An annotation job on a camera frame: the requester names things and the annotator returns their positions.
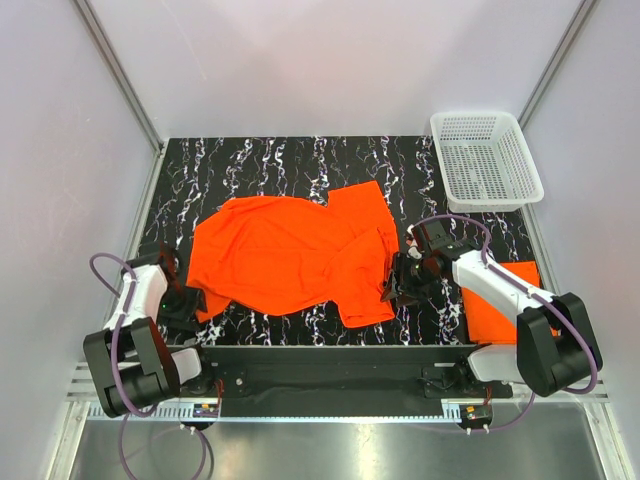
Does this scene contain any folded orange t-shirt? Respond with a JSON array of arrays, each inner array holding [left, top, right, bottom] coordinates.
[[453, 252, 540, 345]]

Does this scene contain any orange t-shirt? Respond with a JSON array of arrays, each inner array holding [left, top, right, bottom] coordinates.
[[187, 181, 399, 328], [453, 252, 540, 345]]

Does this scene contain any white plastic mesh basket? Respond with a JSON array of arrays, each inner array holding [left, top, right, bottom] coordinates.
[[430, 111, 544, 213]]

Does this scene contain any white slotted cable duct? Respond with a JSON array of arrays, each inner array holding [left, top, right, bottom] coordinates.
[[87, 402, 224, 421]]

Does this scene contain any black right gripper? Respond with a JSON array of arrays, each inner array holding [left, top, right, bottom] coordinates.
[[380, 251, 442, 308]]

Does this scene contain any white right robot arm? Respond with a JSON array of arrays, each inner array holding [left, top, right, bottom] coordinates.
[[381, 215, 603, 397]]

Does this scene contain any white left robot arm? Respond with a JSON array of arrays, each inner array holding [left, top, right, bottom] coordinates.
[[83, 243, 216, 418]]

